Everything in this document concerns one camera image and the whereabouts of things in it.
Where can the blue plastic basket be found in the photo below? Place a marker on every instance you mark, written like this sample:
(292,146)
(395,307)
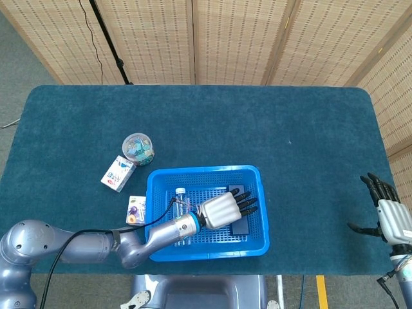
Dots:
(206,252)

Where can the small purple snack packet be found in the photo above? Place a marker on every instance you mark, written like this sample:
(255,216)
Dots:
(136,210)

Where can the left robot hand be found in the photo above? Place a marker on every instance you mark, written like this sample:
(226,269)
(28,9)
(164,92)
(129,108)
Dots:
(220,210)

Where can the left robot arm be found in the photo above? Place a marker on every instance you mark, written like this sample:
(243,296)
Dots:
(93,248)

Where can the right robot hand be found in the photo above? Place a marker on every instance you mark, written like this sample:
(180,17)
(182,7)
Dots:
(396,222)

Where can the yellow floor tape strip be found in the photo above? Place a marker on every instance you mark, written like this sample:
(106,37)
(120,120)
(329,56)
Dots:
(322,293)

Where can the white red carton box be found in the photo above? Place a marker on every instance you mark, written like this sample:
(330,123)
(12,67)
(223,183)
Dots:
(117,174)

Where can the clear water bottle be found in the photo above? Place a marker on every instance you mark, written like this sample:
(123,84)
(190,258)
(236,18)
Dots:
(181,199)

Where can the round clear container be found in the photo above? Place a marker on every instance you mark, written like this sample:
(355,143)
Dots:
(137,148)

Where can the dark blue long box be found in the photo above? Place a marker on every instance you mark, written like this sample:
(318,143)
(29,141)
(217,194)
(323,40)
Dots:
(239,229)

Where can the bamboo folding screen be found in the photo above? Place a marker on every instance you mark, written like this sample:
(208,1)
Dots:
(231,38)

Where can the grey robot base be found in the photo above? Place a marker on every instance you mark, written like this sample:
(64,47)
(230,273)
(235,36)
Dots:
(199,293)

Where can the teal table mat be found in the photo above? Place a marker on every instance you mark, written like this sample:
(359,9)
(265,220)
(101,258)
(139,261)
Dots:
(225,128)

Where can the black tripod pole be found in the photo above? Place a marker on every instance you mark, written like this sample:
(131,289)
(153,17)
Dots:
(111,48)

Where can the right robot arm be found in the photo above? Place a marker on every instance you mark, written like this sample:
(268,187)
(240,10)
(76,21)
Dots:
(405,280)

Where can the white table leg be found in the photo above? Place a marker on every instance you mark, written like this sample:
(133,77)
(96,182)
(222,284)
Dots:
(280,289)

